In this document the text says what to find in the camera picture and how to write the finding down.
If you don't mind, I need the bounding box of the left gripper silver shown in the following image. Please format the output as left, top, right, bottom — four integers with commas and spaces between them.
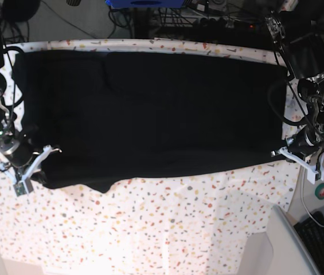
287, 73, 324, 156

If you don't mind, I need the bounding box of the right gripper silver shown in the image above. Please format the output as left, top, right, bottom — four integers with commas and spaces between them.
0, 77, 36, 168

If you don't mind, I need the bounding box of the black t-shirt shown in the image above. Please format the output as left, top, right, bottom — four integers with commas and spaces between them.
13, 50, 286, 193

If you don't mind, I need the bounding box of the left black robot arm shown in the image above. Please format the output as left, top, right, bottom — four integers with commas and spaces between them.
264, 9, 324, 159

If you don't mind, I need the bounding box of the green tape roll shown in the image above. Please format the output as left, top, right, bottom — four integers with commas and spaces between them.
315, 183, 324, 200

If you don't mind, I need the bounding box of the black keyboard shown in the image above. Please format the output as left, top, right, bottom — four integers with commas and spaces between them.
294, 218, 324, 274

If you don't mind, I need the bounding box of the grey laptop lid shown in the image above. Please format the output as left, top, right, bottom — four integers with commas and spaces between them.
266, 206, 320, 275

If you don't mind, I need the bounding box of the terrazzo patterned tablecloth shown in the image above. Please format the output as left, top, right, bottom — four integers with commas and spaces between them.
0, 37, 318, 275

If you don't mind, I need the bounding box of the white usb cable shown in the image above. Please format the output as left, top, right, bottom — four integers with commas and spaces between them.
300, 166, 324, 229

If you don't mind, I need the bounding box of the black wire rack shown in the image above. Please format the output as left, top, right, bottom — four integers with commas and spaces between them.
150, 1, 238, 28

